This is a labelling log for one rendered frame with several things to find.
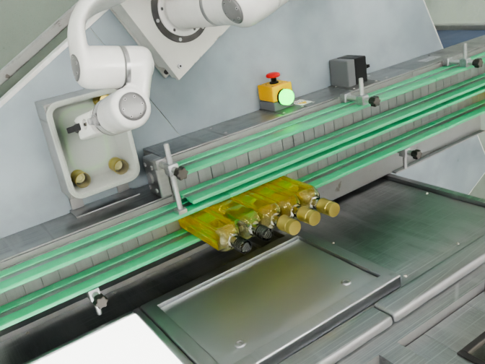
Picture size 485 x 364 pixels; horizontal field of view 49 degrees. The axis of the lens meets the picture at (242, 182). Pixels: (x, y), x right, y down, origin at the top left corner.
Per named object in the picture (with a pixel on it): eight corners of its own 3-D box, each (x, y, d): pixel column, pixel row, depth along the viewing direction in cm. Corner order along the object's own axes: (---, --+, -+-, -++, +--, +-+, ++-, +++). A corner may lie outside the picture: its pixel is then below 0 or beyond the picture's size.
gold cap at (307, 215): (297, 222, 122) (309, 228, 118) (295, 209, 120) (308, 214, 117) (309, 217, 123) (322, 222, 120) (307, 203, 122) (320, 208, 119)
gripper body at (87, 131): (94, 141, 102) (80, 146, 112) (143, 127, 107) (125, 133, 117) (81, 102, 101) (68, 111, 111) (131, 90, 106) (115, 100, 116)
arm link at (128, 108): (105, 40, 91) (156, 41, 96) (89, 55, 100) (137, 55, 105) (115, 128, 92) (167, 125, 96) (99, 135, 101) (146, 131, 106)
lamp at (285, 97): (278, 106, 148) (284, 107, 146) (276, 90, 146) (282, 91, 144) (290, 102, 150) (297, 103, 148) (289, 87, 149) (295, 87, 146)
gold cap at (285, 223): (277, 232, 119) (289, 238, 115) (275, 217, 118) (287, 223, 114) (289, 226, 121) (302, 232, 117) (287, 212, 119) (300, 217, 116)
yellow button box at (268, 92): (259, 108, 154) (275, 112, 148) (255, 83, 151) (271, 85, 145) (278, 102, 157) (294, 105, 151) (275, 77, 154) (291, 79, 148)
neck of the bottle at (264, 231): (250, 237, 118) (263, 243, 114) (248, 224, 117) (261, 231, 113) (261, 231, 119) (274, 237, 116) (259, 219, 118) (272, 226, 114)
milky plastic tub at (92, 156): (61, 193, 127) (73, 202, 120) (33, 101, 118) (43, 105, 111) (128, 170, 135) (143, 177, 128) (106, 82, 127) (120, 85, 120)
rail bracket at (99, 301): (79, 302, 122) (99, 328, 112) (71, 277, 120) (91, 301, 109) (96, 295, 124) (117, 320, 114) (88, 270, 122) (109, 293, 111)
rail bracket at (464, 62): (439, 66, 175) (476, 68, 164) (439, 44, 172) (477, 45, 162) (447, 63, 177) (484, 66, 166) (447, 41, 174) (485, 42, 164)
